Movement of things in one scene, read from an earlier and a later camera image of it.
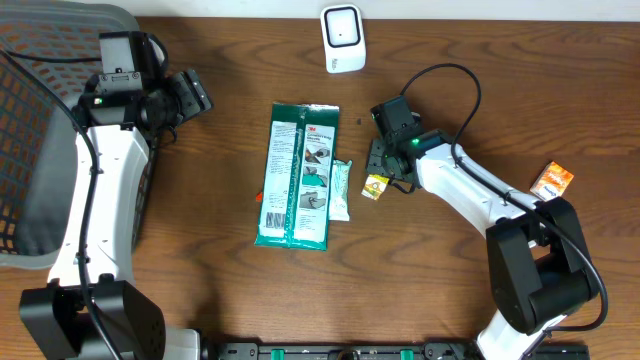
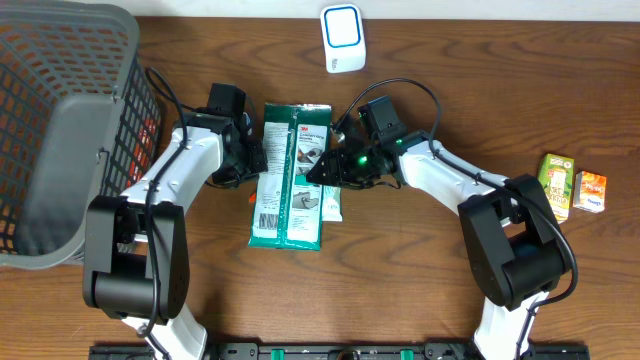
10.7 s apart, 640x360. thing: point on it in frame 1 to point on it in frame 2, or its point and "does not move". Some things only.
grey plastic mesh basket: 49,52 does not move
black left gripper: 192,92 to 257,166
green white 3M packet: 301,157 does not move
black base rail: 429,351 does not move
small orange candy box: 552,182 to 589,191
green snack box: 375,186 to 556,172
